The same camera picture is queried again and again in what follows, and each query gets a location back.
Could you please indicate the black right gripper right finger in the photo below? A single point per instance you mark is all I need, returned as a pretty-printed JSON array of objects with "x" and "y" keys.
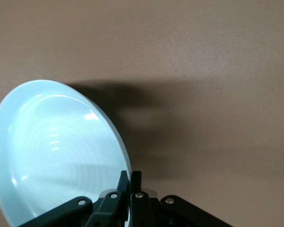
[{"x": 142, "y": 210}]

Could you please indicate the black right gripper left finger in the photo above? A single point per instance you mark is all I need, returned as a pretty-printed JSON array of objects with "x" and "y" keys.
[{"x": 109, "y": 208}]

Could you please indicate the light blue round plate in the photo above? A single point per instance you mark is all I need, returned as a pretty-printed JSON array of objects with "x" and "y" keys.
[{"x": 52, "y": 146}]

